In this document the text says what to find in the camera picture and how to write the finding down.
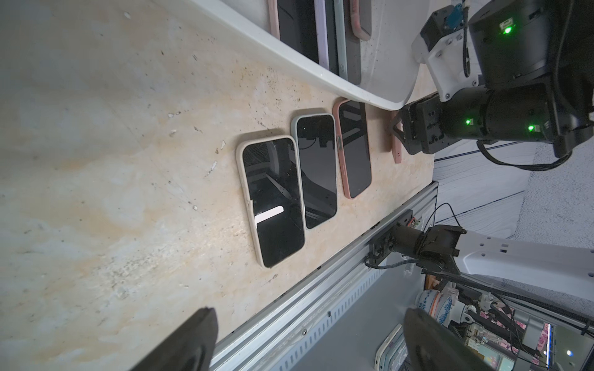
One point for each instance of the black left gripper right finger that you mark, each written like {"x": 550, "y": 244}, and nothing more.
{"x": 432, "y": 347}

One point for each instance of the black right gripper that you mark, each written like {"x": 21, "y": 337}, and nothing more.
{"x": 526, "y": 113}

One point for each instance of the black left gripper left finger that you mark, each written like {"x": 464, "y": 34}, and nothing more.
{"x": 190, "y": 347}

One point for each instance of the black phone pink case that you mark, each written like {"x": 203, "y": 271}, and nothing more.
{"x": 396, "y": 145}
{"x": 353, "y": 146}

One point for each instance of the black phone cream case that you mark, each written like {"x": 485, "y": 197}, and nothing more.
{"x": 271, "y": 181}

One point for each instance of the black phone green case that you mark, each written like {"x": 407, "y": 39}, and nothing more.
{"x": 315, "y": 136}

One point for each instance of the black phone lilac case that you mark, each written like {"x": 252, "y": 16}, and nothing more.
{"x": 326, "y": 35}

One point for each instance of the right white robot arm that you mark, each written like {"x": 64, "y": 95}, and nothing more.
{"x": 456, "y": 251}

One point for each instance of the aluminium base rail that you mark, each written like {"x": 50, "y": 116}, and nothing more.
{"x": 279, "y": 336}

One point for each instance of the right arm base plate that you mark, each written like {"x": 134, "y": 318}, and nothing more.
{"x": 381, "y": 244}

